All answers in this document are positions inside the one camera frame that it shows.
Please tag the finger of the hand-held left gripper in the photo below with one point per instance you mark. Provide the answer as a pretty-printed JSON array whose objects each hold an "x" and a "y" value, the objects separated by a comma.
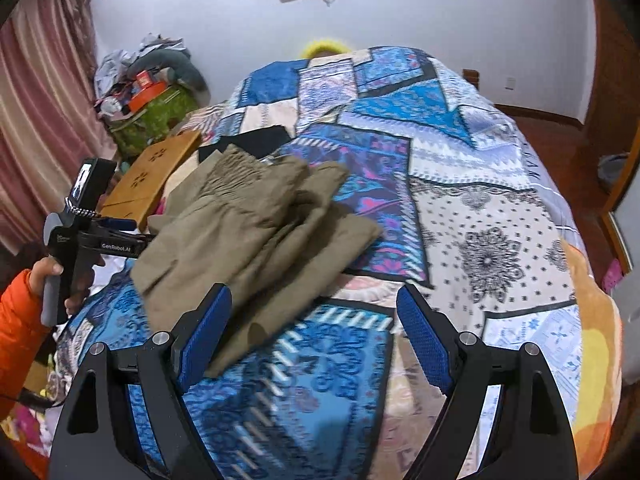
[{"x": 117, "y": 224}]

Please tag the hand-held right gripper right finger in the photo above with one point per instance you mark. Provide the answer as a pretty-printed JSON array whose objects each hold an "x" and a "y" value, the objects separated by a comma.
[{"x": 425, "y": 340}]

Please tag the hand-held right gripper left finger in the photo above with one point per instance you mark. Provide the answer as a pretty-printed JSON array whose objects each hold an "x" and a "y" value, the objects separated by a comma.
[{"x": 205, "y": 332}]

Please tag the khaki pants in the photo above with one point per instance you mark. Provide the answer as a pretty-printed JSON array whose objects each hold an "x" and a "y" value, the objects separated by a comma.
[{"x": 250, "y": 240}]

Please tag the person's left forearm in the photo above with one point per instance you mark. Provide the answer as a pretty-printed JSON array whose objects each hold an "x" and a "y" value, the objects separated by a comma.
[{"x": 20, "y": 340}]

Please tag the person's left hand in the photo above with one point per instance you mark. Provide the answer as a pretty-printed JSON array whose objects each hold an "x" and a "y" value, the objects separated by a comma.
[{"x": 82, "y": 285}]

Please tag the wooden lap desk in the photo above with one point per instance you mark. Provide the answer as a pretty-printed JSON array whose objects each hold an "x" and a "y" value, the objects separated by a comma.
[{"x": 145, "y": 175}]

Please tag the pink striped curtain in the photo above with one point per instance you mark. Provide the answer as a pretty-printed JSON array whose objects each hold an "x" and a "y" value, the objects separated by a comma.
[{"x": 40, "y": 135}]

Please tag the green storage bag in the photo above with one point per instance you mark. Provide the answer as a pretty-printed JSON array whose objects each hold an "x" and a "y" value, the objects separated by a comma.
[{"x": 155, "y": 120}]

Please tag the orange box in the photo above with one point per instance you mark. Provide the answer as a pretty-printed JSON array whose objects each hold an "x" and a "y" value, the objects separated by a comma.
[{"x": 147, "y": 96}]

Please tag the small red box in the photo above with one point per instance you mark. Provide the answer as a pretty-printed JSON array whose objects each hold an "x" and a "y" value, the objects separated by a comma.
[{"x": 144, "y": 79}]

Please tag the blue patchwork blanket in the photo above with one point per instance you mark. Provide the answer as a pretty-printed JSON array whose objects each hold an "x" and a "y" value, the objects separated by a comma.
[{"x": 475, "y": 200}]

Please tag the black cloth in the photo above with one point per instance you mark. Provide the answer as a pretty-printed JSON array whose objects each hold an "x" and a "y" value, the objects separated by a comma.
[{"x": 255, "y": 142}]

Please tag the pile of grey clothes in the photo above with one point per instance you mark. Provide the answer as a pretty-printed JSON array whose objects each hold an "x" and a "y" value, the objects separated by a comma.
[{"x": 117, "y": 62}]

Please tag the grey curved pillow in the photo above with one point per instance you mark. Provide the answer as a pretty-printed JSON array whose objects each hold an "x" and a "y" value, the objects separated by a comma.
[{"x": 187, "y": 70}]

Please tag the pink toy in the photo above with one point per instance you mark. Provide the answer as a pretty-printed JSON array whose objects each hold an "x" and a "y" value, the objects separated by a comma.
[{"x": 612, "y": 275}]

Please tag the grey plastic bag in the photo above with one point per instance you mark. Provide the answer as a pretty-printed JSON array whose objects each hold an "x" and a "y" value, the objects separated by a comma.
[{"x": 612, "y": 172}]

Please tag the yellow fuzzy hoop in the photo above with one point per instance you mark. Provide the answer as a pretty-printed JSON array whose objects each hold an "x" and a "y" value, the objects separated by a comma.
[{"x": 325, "y": 46}]

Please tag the brown wooden door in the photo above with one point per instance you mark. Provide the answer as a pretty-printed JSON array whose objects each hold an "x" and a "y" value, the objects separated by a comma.
[{"x": 614, "y": 60}]

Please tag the wooden bed post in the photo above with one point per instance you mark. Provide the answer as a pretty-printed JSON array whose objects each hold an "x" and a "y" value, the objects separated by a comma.
[{"x": 470, "y": 77}]

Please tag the white wall socket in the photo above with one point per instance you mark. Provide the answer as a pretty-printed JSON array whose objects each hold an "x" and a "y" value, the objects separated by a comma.
[{"x": 510, "y": 83}]

